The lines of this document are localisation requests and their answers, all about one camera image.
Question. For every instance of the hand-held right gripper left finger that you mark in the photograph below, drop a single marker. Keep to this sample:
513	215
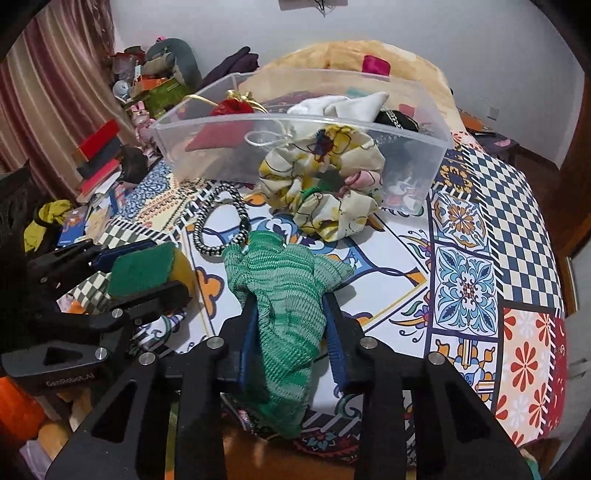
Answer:
247	356

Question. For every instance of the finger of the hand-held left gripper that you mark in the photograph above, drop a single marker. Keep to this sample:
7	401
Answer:
121	258
152	297

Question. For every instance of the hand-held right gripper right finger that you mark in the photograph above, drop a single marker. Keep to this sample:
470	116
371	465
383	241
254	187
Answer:
336	356

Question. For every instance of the green and yellow sponge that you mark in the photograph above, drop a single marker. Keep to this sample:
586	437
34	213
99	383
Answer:
138	272

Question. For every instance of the green knit cloth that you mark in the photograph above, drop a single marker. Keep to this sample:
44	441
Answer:
281	323

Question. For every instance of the clear plastic storage box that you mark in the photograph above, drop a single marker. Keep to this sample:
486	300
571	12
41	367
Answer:
184	134

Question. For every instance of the orange bag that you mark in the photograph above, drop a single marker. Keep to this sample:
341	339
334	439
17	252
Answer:
18	410

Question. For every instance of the blue booklet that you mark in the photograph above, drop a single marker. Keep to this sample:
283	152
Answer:
74	228

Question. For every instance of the yellow-green cloth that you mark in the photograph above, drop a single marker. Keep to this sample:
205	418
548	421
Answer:
48	217

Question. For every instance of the dark brown pouch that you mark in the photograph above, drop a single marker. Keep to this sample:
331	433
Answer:
135	165

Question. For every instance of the stack of red books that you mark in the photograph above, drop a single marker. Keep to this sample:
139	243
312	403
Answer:
99	134

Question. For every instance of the pink bunny toy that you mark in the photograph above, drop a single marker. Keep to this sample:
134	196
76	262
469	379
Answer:
142	121

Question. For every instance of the cream floral fabric scrunchie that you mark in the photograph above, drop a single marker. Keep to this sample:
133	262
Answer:
323	213

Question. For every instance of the patterned patchwork bedsheet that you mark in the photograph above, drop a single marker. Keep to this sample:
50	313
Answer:
461	277

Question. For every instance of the green gift box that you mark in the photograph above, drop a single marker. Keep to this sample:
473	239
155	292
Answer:
162	94

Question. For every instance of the striped pink curtain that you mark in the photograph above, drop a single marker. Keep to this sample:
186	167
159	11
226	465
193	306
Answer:
41	92

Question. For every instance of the red pouch with gold ribbon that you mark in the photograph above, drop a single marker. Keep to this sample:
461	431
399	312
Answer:
233	107

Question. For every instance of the dark purple garment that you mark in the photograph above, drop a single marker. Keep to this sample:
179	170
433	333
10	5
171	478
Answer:
235	62

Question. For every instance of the white sock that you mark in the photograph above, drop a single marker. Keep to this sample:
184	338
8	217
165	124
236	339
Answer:
351	108

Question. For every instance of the dark wooden stool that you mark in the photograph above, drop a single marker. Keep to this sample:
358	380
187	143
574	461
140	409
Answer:
496	138

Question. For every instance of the yellow pillow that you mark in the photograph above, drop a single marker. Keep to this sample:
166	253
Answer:
323	57

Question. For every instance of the magenta pouch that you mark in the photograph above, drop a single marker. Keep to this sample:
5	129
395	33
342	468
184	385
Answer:
376	64

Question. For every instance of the white wall socket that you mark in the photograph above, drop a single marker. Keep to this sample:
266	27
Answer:
493	113

